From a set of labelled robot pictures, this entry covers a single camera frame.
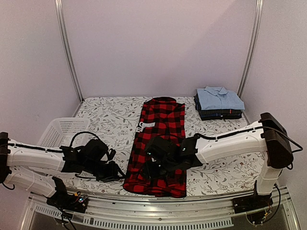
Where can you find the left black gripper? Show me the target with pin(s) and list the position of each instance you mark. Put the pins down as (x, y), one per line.
(112, 175)

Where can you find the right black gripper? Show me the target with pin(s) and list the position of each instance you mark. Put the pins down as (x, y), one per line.
(149, 173)

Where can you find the red black plaid shirt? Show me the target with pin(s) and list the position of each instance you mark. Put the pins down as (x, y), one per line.
(159, 132)

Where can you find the dark shirts stack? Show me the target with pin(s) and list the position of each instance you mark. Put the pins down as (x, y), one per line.
(216, 114)

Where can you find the light blue shirt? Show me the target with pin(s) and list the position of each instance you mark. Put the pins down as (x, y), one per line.
(219, 98)

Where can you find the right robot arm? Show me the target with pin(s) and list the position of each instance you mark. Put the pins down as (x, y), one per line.
(266, 135)

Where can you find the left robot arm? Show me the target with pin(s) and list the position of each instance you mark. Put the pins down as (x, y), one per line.
(34, 168)

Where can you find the floral table cloth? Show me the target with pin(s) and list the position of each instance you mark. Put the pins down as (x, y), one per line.
(115, 119)

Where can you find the white plastic basket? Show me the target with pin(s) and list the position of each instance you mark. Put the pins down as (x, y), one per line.
(60, 131)

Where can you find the aluminium front rail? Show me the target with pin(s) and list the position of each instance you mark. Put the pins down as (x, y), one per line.
(124, 212)

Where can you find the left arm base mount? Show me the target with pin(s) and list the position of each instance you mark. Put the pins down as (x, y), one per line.
(76, 202)

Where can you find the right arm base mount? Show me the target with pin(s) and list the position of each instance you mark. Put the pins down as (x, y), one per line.
(256, 207)

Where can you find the left aluminium post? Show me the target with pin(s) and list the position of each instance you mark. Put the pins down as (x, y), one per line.
(67, 49)

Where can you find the aluminium post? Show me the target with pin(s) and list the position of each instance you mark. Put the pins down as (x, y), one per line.
(67, 49)
(252, 46)

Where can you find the right aluminium post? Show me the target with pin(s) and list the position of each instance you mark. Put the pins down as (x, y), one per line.
(252, 46)

